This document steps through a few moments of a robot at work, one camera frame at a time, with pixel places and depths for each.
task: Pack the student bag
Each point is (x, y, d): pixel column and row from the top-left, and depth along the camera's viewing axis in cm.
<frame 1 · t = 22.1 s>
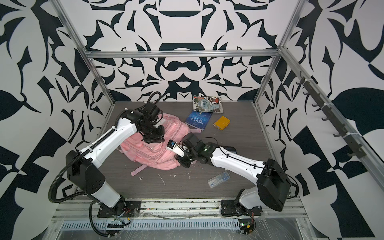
left hand: (164, 137, 79), fingers closed
right hand: (176, 156, 78), fingers closed
pink student backpack: (135, 150, 85), point 11 cm above the table
blue Little Prince book: (199, 119, 110), point 2 cm above the table
illustrated Chinese story book: (209, 104, 120), point 2 cm above the table
small yellow notebook: (221, 122, 108), point 3 cm above the table
clear plastic ruler box: (218, 179, 85), on the table

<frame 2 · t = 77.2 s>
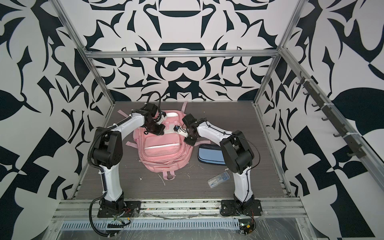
left hand: (162, 129, 96), fingers closed
right hand: (190, 137, 95), fingers closed
pink student backpack: (168, 153, 87), point 8 cm above the table
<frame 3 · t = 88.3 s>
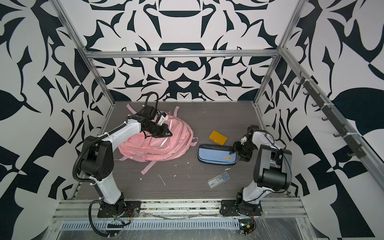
left hand: (172, 132, 88), fingers closed
right hand: (236, 153, 89), fingers open
pink student backpack: (137, 148, 89), point 8 cm above the table
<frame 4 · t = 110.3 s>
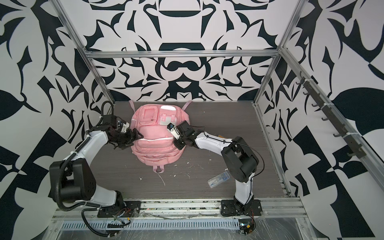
left hand: (137, 137, 87), fingers open
right hand: (176, 138, 91), fingers closed
pink student backpack: (156, 148, 89), point 8 cm above the table
